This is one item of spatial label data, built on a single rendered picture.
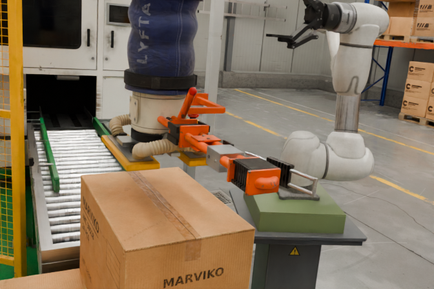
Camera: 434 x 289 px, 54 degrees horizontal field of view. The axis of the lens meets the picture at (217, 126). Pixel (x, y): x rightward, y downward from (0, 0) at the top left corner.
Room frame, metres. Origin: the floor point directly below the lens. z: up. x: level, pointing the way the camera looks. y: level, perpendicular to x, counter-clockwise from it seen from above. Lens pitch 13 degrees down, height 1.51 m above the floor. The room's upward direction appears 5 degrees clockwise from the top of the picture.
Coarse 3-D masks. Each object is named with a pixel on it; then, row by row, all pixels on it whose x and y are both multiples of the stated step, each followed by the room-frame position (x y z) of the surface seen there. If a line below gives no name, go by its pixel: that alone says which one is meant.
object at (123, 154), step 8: (104, 136) 1.43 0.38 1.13; (112, 136) 1.42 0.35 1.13; (112, 144) 1.34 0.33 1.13; (120, 144) 1.33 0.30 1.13; (112, 152) 1.29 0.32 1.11; (120, 152) 1.26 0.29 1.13; (128, 152) 1.25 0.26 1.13; (120, 160) 1.21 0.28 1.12; (128, 160) 1.19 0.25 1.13; (136, 160) 1.18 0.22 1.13; (144, 160) 1.19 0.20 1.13; (152, 160) 1.21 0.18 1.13; (128, 168) 1.15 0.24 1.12; (136, 168) 1.16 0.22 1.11; (144, 168) 1.17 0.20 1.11; (152, 168) 1.18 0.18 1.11
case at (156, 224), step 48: (96, 192) 1.37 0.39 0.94; (144, 192) 1.41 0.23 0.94; (192, 192) 1.44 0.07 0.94; (96, 240) 1.28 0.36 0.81; (144, 240) 1.07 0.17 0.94; (192, 240) 1.10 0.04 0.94; (240, 240) 1.17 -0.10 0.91; (96, 288) 1.27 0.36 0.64; (144, 288) 1.03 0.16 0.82; (192, 288) 1.10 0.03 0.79; (240, 288) 1.18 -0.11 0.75
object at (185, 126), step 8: (176, 120) 1.16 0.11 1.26; (184, 120) 1.17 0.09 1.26; (192, 120) 1.18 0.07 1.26; (176, 128) 1.09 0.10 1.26; (184, 128) 1.09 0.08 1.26; (192, 128) 1.10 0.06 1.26; (200, 128) 1.11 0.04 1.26; (208, 128) 1.12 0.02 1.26; (168, 136) 1.14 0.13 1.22; (176, 136) 1.11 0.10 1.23; (176, 144) 1.09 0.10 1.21; (184, 144) 1.09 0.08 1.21
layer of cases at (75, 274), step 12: (36, 276) 1.46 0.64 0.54; (48, 276) 1.47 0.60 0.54; (60, 276) 1.48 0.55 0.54; (72, 276) 1.48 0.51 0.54; (0, 288) 1.37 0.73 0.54; (12, 288) 1.38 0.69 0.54; (24, 288) 1.38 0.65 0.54; (36, 288) 1.39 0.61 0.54; (48, 288) 1.39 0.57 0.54; (60, 288) 1.40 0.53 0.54; (72, 288) 1.41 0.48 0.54; (84, 288) 1.41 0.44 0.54
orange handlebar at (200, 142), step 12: (192, 108) 1.45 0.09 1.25; (204, 108) 1.47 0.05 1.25; (216, 108) 1.50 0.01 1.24; (168, 120) 1.23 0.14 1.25; (192, 144) 1.04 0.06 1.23; (204, 144) 0.99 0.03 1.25; (216, 144) 1.01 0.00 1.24; (240, 156) 0.92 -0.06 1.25; (264, 180) 0.78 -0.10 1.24; (276, 180) 0.79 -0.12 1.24
